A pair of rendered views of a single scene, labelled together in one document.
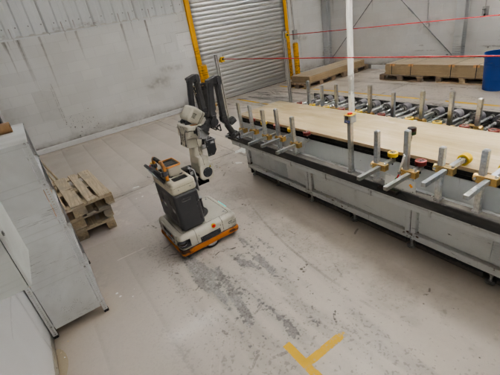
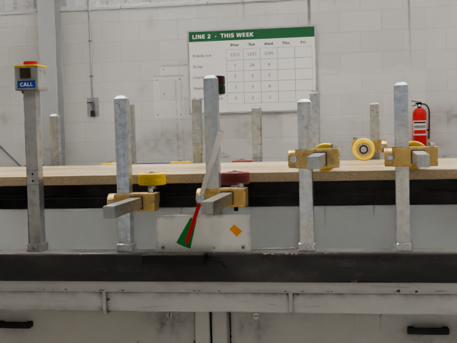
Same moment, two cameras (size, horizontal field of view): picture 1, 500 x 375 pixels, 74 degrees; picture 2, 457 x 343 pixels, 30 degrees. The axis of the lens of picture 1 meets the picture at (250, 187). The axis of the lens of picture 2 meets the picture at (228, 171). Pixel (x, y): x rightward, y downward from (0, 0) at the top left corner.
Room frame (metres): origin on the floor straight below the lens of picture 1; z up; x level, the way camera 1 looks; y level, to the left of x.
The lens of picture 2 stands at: (0.66, 0.59, 1.04)
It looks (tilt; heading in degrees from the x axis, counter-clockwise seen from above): 3 degrees down; 310
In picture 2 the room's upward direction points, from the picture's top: 2 degrees counter-clockwise
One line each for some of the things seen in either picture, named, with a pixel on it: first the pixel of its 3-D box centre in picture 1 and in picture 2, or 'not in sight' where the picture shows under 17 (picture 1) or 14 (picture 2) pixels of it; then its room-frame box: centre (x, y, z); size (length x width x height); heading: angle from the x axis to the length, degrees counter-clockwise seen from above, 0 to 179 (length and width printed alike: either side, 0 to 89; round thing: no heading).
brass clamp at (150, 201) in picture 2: (379, 165); (132, 201); (2.36, -1.04, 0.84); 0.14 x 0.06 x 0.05; 30
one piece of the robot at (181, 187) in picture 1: (179, 192); not in sight; (3.08, 0.71, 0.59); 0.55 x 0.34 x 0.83; 30
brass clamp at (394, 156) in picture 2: (486, 179); (410, 156); (1.71, -1.41, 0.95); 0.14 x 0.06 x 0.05; 30
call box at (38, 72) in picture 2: (350, 118); (30, 79); (2.61, -0.90, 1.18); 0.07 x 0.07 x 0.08; 30
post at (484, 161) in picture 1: (481, 184); (402, 174); (1.73, -1.40, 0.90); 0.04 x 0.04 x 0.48; 30
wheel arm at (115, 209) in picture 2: (376, 169); (133, 204); (2.32, -1.00, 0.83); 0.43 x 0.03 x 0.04; 120
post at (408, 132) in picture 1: (406, 161); (213, 164); (2.17, -1.15, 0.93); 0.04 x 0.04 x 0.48; 30
